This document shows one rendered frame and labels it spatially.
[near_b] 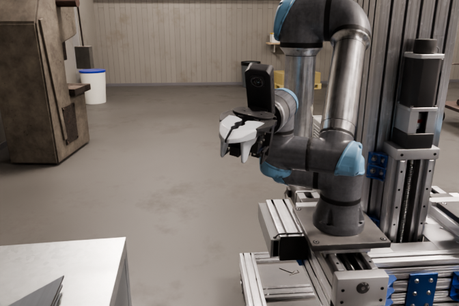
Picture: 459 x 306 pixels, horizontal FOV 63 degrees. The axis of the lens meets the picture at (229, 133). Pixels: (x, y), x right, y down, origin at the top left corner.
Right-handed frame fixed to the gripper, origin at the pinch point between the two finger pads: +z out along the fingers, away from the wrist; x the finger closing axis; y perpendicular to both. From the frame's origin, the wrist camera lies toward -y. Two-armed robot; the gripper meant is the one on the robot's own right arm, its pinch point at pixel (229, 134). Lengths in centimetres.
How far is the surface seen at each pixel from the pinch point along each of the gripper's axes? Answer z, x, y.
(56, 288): 0, 34, 43
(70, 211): -181, 203, 175
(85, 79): -566, 524, 167
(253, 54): -959, 291, 104
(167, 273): -136, 77, 158
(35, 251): -11, 52, 48
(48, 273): -5, 42, 47
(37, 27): -260, 319, 31
